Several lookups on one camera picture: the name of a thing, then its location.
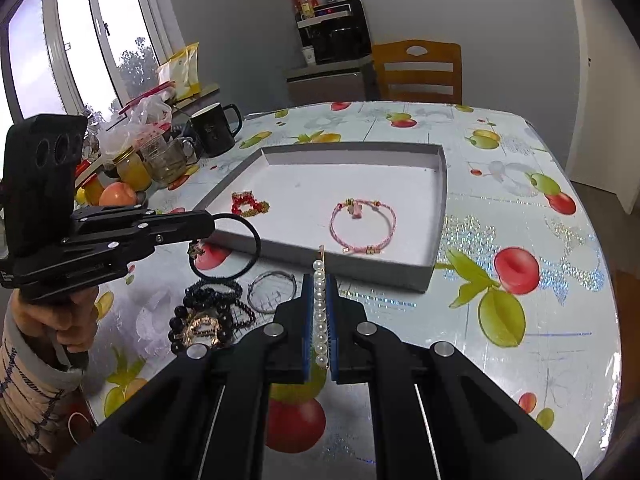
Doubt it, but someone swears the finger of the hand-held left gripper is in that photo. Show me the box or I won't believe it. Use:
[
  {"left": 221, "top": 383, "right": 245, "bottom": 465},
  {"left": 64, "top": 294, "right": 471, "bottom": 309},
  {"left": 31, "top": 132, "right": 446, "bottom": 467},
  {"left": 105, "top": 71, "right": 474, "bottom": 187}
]
[
  {"left": 62, "top": 233, "right": 212, "bottom": 262},
  {"left": 70, "top": 206, "right": 217, "bottom": 236}
]

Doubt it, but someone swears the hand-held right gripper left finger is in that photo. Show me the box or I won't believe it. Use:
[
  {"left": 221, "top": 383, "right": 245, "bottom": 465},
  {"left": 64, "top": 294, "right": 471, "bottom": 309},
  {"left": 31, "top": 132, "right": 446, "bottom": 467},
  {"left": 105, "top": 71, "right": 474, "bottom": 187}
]
[{"left": 57, "top": 274, "right": 316, "bottom": 480}]

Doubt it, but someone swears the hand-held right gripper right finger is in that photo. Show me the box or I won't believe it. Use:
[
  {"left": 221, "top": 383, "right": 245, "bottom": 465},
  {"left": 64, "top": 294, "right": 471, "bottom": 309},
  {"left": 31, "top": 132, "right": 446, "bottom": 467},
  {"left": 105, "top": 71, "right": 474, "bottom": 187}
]
[{"left": 327, "top": 274, "right": 583, "bottom": 480}]

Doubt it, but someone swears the dark red bead bracelet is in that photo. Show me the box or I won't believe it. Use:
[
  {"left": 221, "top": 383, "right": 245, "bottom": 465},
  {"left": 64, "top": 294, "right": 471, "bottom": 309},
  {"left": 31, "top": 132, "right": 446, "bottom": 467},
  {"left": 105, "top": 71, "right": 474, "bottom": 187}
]
[{"left": 220, "top": 300, "right": 257, "bottom": 328}]

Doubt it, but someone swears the silver bangle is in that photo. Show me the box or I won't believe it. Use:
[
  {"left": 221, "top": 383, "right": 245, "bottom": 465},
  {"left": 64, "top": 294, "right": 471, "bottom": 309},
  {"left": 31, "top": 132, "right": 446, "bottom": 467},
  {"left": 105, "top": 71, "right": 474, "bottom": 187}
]
[{"left": 246, "top": 270, "right": 298, "bottom": 313}]

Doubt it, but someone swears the small black bead bracelet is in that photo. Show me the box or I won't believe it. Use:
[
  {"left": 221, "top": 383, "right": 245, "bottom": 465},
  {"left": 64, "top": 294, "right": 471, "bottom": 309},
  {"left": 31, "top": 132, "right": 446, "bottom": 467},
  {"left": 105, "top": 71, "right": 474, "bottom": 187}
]
[{"left": 184, "top": 280, "right": 243, "bottom": 311}]

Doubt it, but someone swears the black hair tie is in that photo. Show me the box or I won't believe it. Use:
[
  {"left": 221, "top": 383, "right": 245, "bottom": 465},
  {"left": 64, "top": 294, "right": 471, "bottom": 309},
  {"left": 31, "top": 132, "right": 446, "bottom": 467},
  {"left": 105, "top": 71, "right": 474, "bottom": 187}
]
[{"left": 189, "top": 214, "right": 262, "bottom": 281}]

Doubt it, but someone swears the large dark bead bracelet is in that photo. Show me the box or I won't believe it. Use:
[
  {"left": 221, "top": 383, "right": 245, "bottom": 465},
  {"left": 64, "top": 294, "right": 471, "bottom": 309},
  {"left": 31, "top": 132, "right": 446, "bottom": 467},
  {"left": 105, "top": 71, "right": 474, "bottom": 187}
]
[{"left": 168, "top": 305, "right": 236, "bottom": 356}]

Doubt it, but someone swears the grey shallow cardboard box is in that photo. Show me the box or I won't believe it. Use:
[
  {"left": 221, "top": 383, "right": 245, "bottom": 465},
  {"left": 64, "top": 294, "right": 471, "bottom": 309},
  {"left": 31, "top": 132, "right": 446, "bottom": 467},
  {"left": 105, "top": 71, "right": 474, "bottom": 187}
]
[{"left": 187, "top": 142, "right": 448, "bottom": 293}]

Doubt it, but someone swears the person's left forearm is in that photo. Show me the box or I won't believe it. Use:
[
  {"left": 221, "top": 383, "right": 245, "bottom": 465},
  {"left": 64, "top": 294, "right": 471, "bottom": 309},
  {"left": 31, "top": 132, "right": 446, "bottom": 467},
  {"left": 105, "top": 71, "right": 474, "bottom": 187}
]
[{"left": 0, "top": 315, "right": 96, "bottom": 456}]

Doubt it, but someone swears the person's left hand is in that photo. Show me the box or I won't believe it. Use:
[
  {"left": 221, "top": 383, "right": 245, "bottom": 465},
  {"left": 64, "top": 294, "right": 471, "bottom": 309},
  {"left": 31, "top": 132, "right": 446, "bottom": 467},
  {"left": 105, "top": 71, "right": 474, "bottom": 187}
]
[{"left": 10, "top": 286, "right": 101, "bottom": 356}]

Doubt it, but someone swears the orange red apple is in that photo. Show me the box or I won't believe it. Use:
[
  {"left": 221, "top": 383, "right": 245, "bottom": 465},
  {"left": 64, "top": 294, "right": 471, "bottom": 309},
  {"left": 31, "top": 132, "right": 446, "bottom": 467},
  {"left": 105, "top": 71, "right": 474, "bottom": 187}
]
[{"left": 98, "top": 181, "right": 137, "bottom": 207}]

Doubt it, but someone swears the glass jar gold lid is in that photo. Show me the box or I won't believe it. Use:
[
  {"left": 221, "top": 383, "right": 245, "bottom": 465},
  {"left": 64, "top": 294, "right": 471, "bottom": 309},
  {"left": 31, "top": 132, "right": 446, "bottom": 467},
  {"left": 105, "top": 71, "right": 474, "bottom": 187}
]
[{"left": 112, "top": 147, "right": 152, "bottom": 191}]

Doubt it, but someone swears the glass measuring cup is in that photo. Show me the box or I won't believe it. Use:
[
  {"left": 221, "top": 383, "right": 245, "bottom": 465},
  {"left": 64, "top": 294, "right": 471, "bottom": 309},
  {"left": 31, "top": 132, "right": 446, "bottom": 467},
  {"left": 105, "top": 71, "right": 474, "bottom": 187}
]
[{"left": 140, "top": 135, "right": 197, "bottom": 184}]

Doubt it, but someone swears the clear plastic bag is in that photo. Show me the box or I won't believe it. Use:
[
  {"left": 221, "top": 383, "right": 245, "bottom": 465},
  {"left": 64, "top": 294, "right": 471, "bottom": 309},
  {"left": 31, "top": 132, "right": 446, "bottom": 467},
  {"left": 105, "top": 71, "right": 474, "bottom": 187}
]
[{"left": 97, "top": 95, "right": 173, "bottom": 158}]

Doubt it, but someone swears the black mug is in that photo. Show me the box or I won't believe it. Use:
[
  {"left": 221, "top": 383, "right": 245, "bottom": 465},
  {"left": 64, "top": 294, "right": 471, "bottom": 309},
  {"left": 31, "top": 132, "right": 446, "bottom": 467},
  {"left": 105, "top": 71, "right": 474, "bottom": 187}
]
[{"left": 190, "top": 102, "right": 244, "bottom": 158}]

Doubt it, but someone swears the red plastic lid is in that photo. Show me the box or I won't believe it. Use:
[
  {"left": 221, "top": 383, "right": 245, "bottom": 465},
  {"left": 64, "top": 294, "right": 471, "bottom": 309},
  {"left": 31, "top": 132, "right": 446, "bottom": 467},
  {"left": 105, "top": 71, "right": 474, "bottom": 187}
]
[{"left": 119, "top": 84, "right": 173, "bottom": 111}]

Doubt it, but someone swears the window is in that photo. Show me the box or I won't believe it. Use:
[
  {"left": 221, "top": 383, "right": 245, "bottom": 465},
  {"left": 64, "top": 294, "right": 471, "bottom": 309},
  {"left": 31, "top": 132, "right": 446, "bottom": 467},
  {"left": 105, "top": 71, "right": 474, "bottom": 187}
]
[{"left": 0, "top": 0, "right": 173, "bottom": 126}]

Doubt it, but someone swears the wooden windowsill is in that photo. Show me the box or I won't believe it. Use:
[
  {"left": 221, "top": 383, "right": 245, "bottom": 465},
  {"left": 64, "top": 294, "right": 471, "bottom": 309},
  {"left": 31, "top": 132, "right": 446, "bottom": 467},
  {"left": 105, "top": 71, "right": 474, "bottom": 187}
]
[{"left": 170, "top": 82, "right": 221, "bottom": 111}]

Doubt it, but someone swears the yellow snack bag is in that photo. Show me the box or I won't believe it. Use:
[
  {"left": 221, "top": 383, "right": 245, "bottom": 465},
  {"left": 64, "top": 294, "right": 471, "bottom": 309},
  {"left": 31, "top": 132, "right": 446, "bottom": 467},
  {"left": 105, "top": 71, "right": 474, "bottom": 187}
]
[{"left": 156, "top": 42, "right": 201, "bottom": 101}]

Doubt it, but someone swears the fruit print tablecloth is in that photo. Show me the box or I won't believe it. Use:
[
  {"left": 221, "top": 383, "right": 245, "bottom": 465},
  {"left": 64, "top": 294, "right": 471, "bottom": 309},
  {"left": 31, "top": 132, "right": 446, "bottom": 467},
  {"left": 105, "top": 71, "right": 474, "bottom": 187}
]
[{"left": 75, "top": 100, "right": 623, "bottom": 480}]

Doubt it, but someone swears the grey cabinet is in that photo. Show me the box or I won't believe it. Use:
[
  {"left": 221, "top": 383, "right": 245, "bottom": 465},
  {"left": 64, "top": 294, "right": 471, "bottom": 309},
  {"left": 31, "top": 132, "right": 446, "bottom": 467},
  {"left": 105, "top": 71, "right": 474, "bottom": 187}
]
[{"left": 286, "top": 55, "right": 376, "bottom": 106}]

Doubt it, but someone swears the black water dispenser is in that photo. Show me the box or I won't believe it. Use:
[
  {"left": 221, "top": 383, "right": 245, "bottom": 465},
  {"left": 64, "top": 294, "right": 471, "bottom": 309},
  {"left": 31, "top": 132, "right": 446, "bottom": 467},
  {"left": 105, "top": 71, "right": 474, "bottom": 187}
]
[{"left": 296, "top": 0, "right": 375, "bottom": 65}]

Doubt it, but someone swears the wooden chair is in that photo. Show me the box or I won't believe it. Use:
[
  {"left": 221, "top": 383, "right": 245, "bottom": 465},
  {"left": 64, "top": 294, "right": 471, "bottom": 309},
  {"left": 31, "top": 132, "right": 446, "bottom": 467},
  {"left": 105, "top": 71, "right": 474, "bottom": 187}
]
[{"left": 371, "top": 40, "right": 462, "bottom": 105}]

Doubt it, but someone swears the white door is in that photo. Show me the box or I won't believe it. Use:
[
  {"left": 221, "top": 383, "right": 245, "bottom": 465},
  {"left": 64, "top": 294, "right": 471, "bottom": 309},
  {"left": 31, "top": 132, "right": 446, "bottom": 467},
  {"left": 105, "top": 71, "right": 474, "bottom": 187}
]
[{"left": 562, "top": 0, "right": 640, "bottom": 216}]

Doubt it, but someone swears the pink cord bracelet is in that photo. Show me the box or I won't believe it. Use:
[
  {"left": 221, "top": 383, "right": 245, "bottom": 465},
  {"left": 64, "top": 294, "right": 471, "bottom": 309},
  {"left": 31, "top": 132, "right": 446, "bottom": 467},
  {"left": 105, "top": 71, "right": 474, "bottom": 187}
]
[{"left": 330, "top": 199, "right": 397, "bottom": 255}]

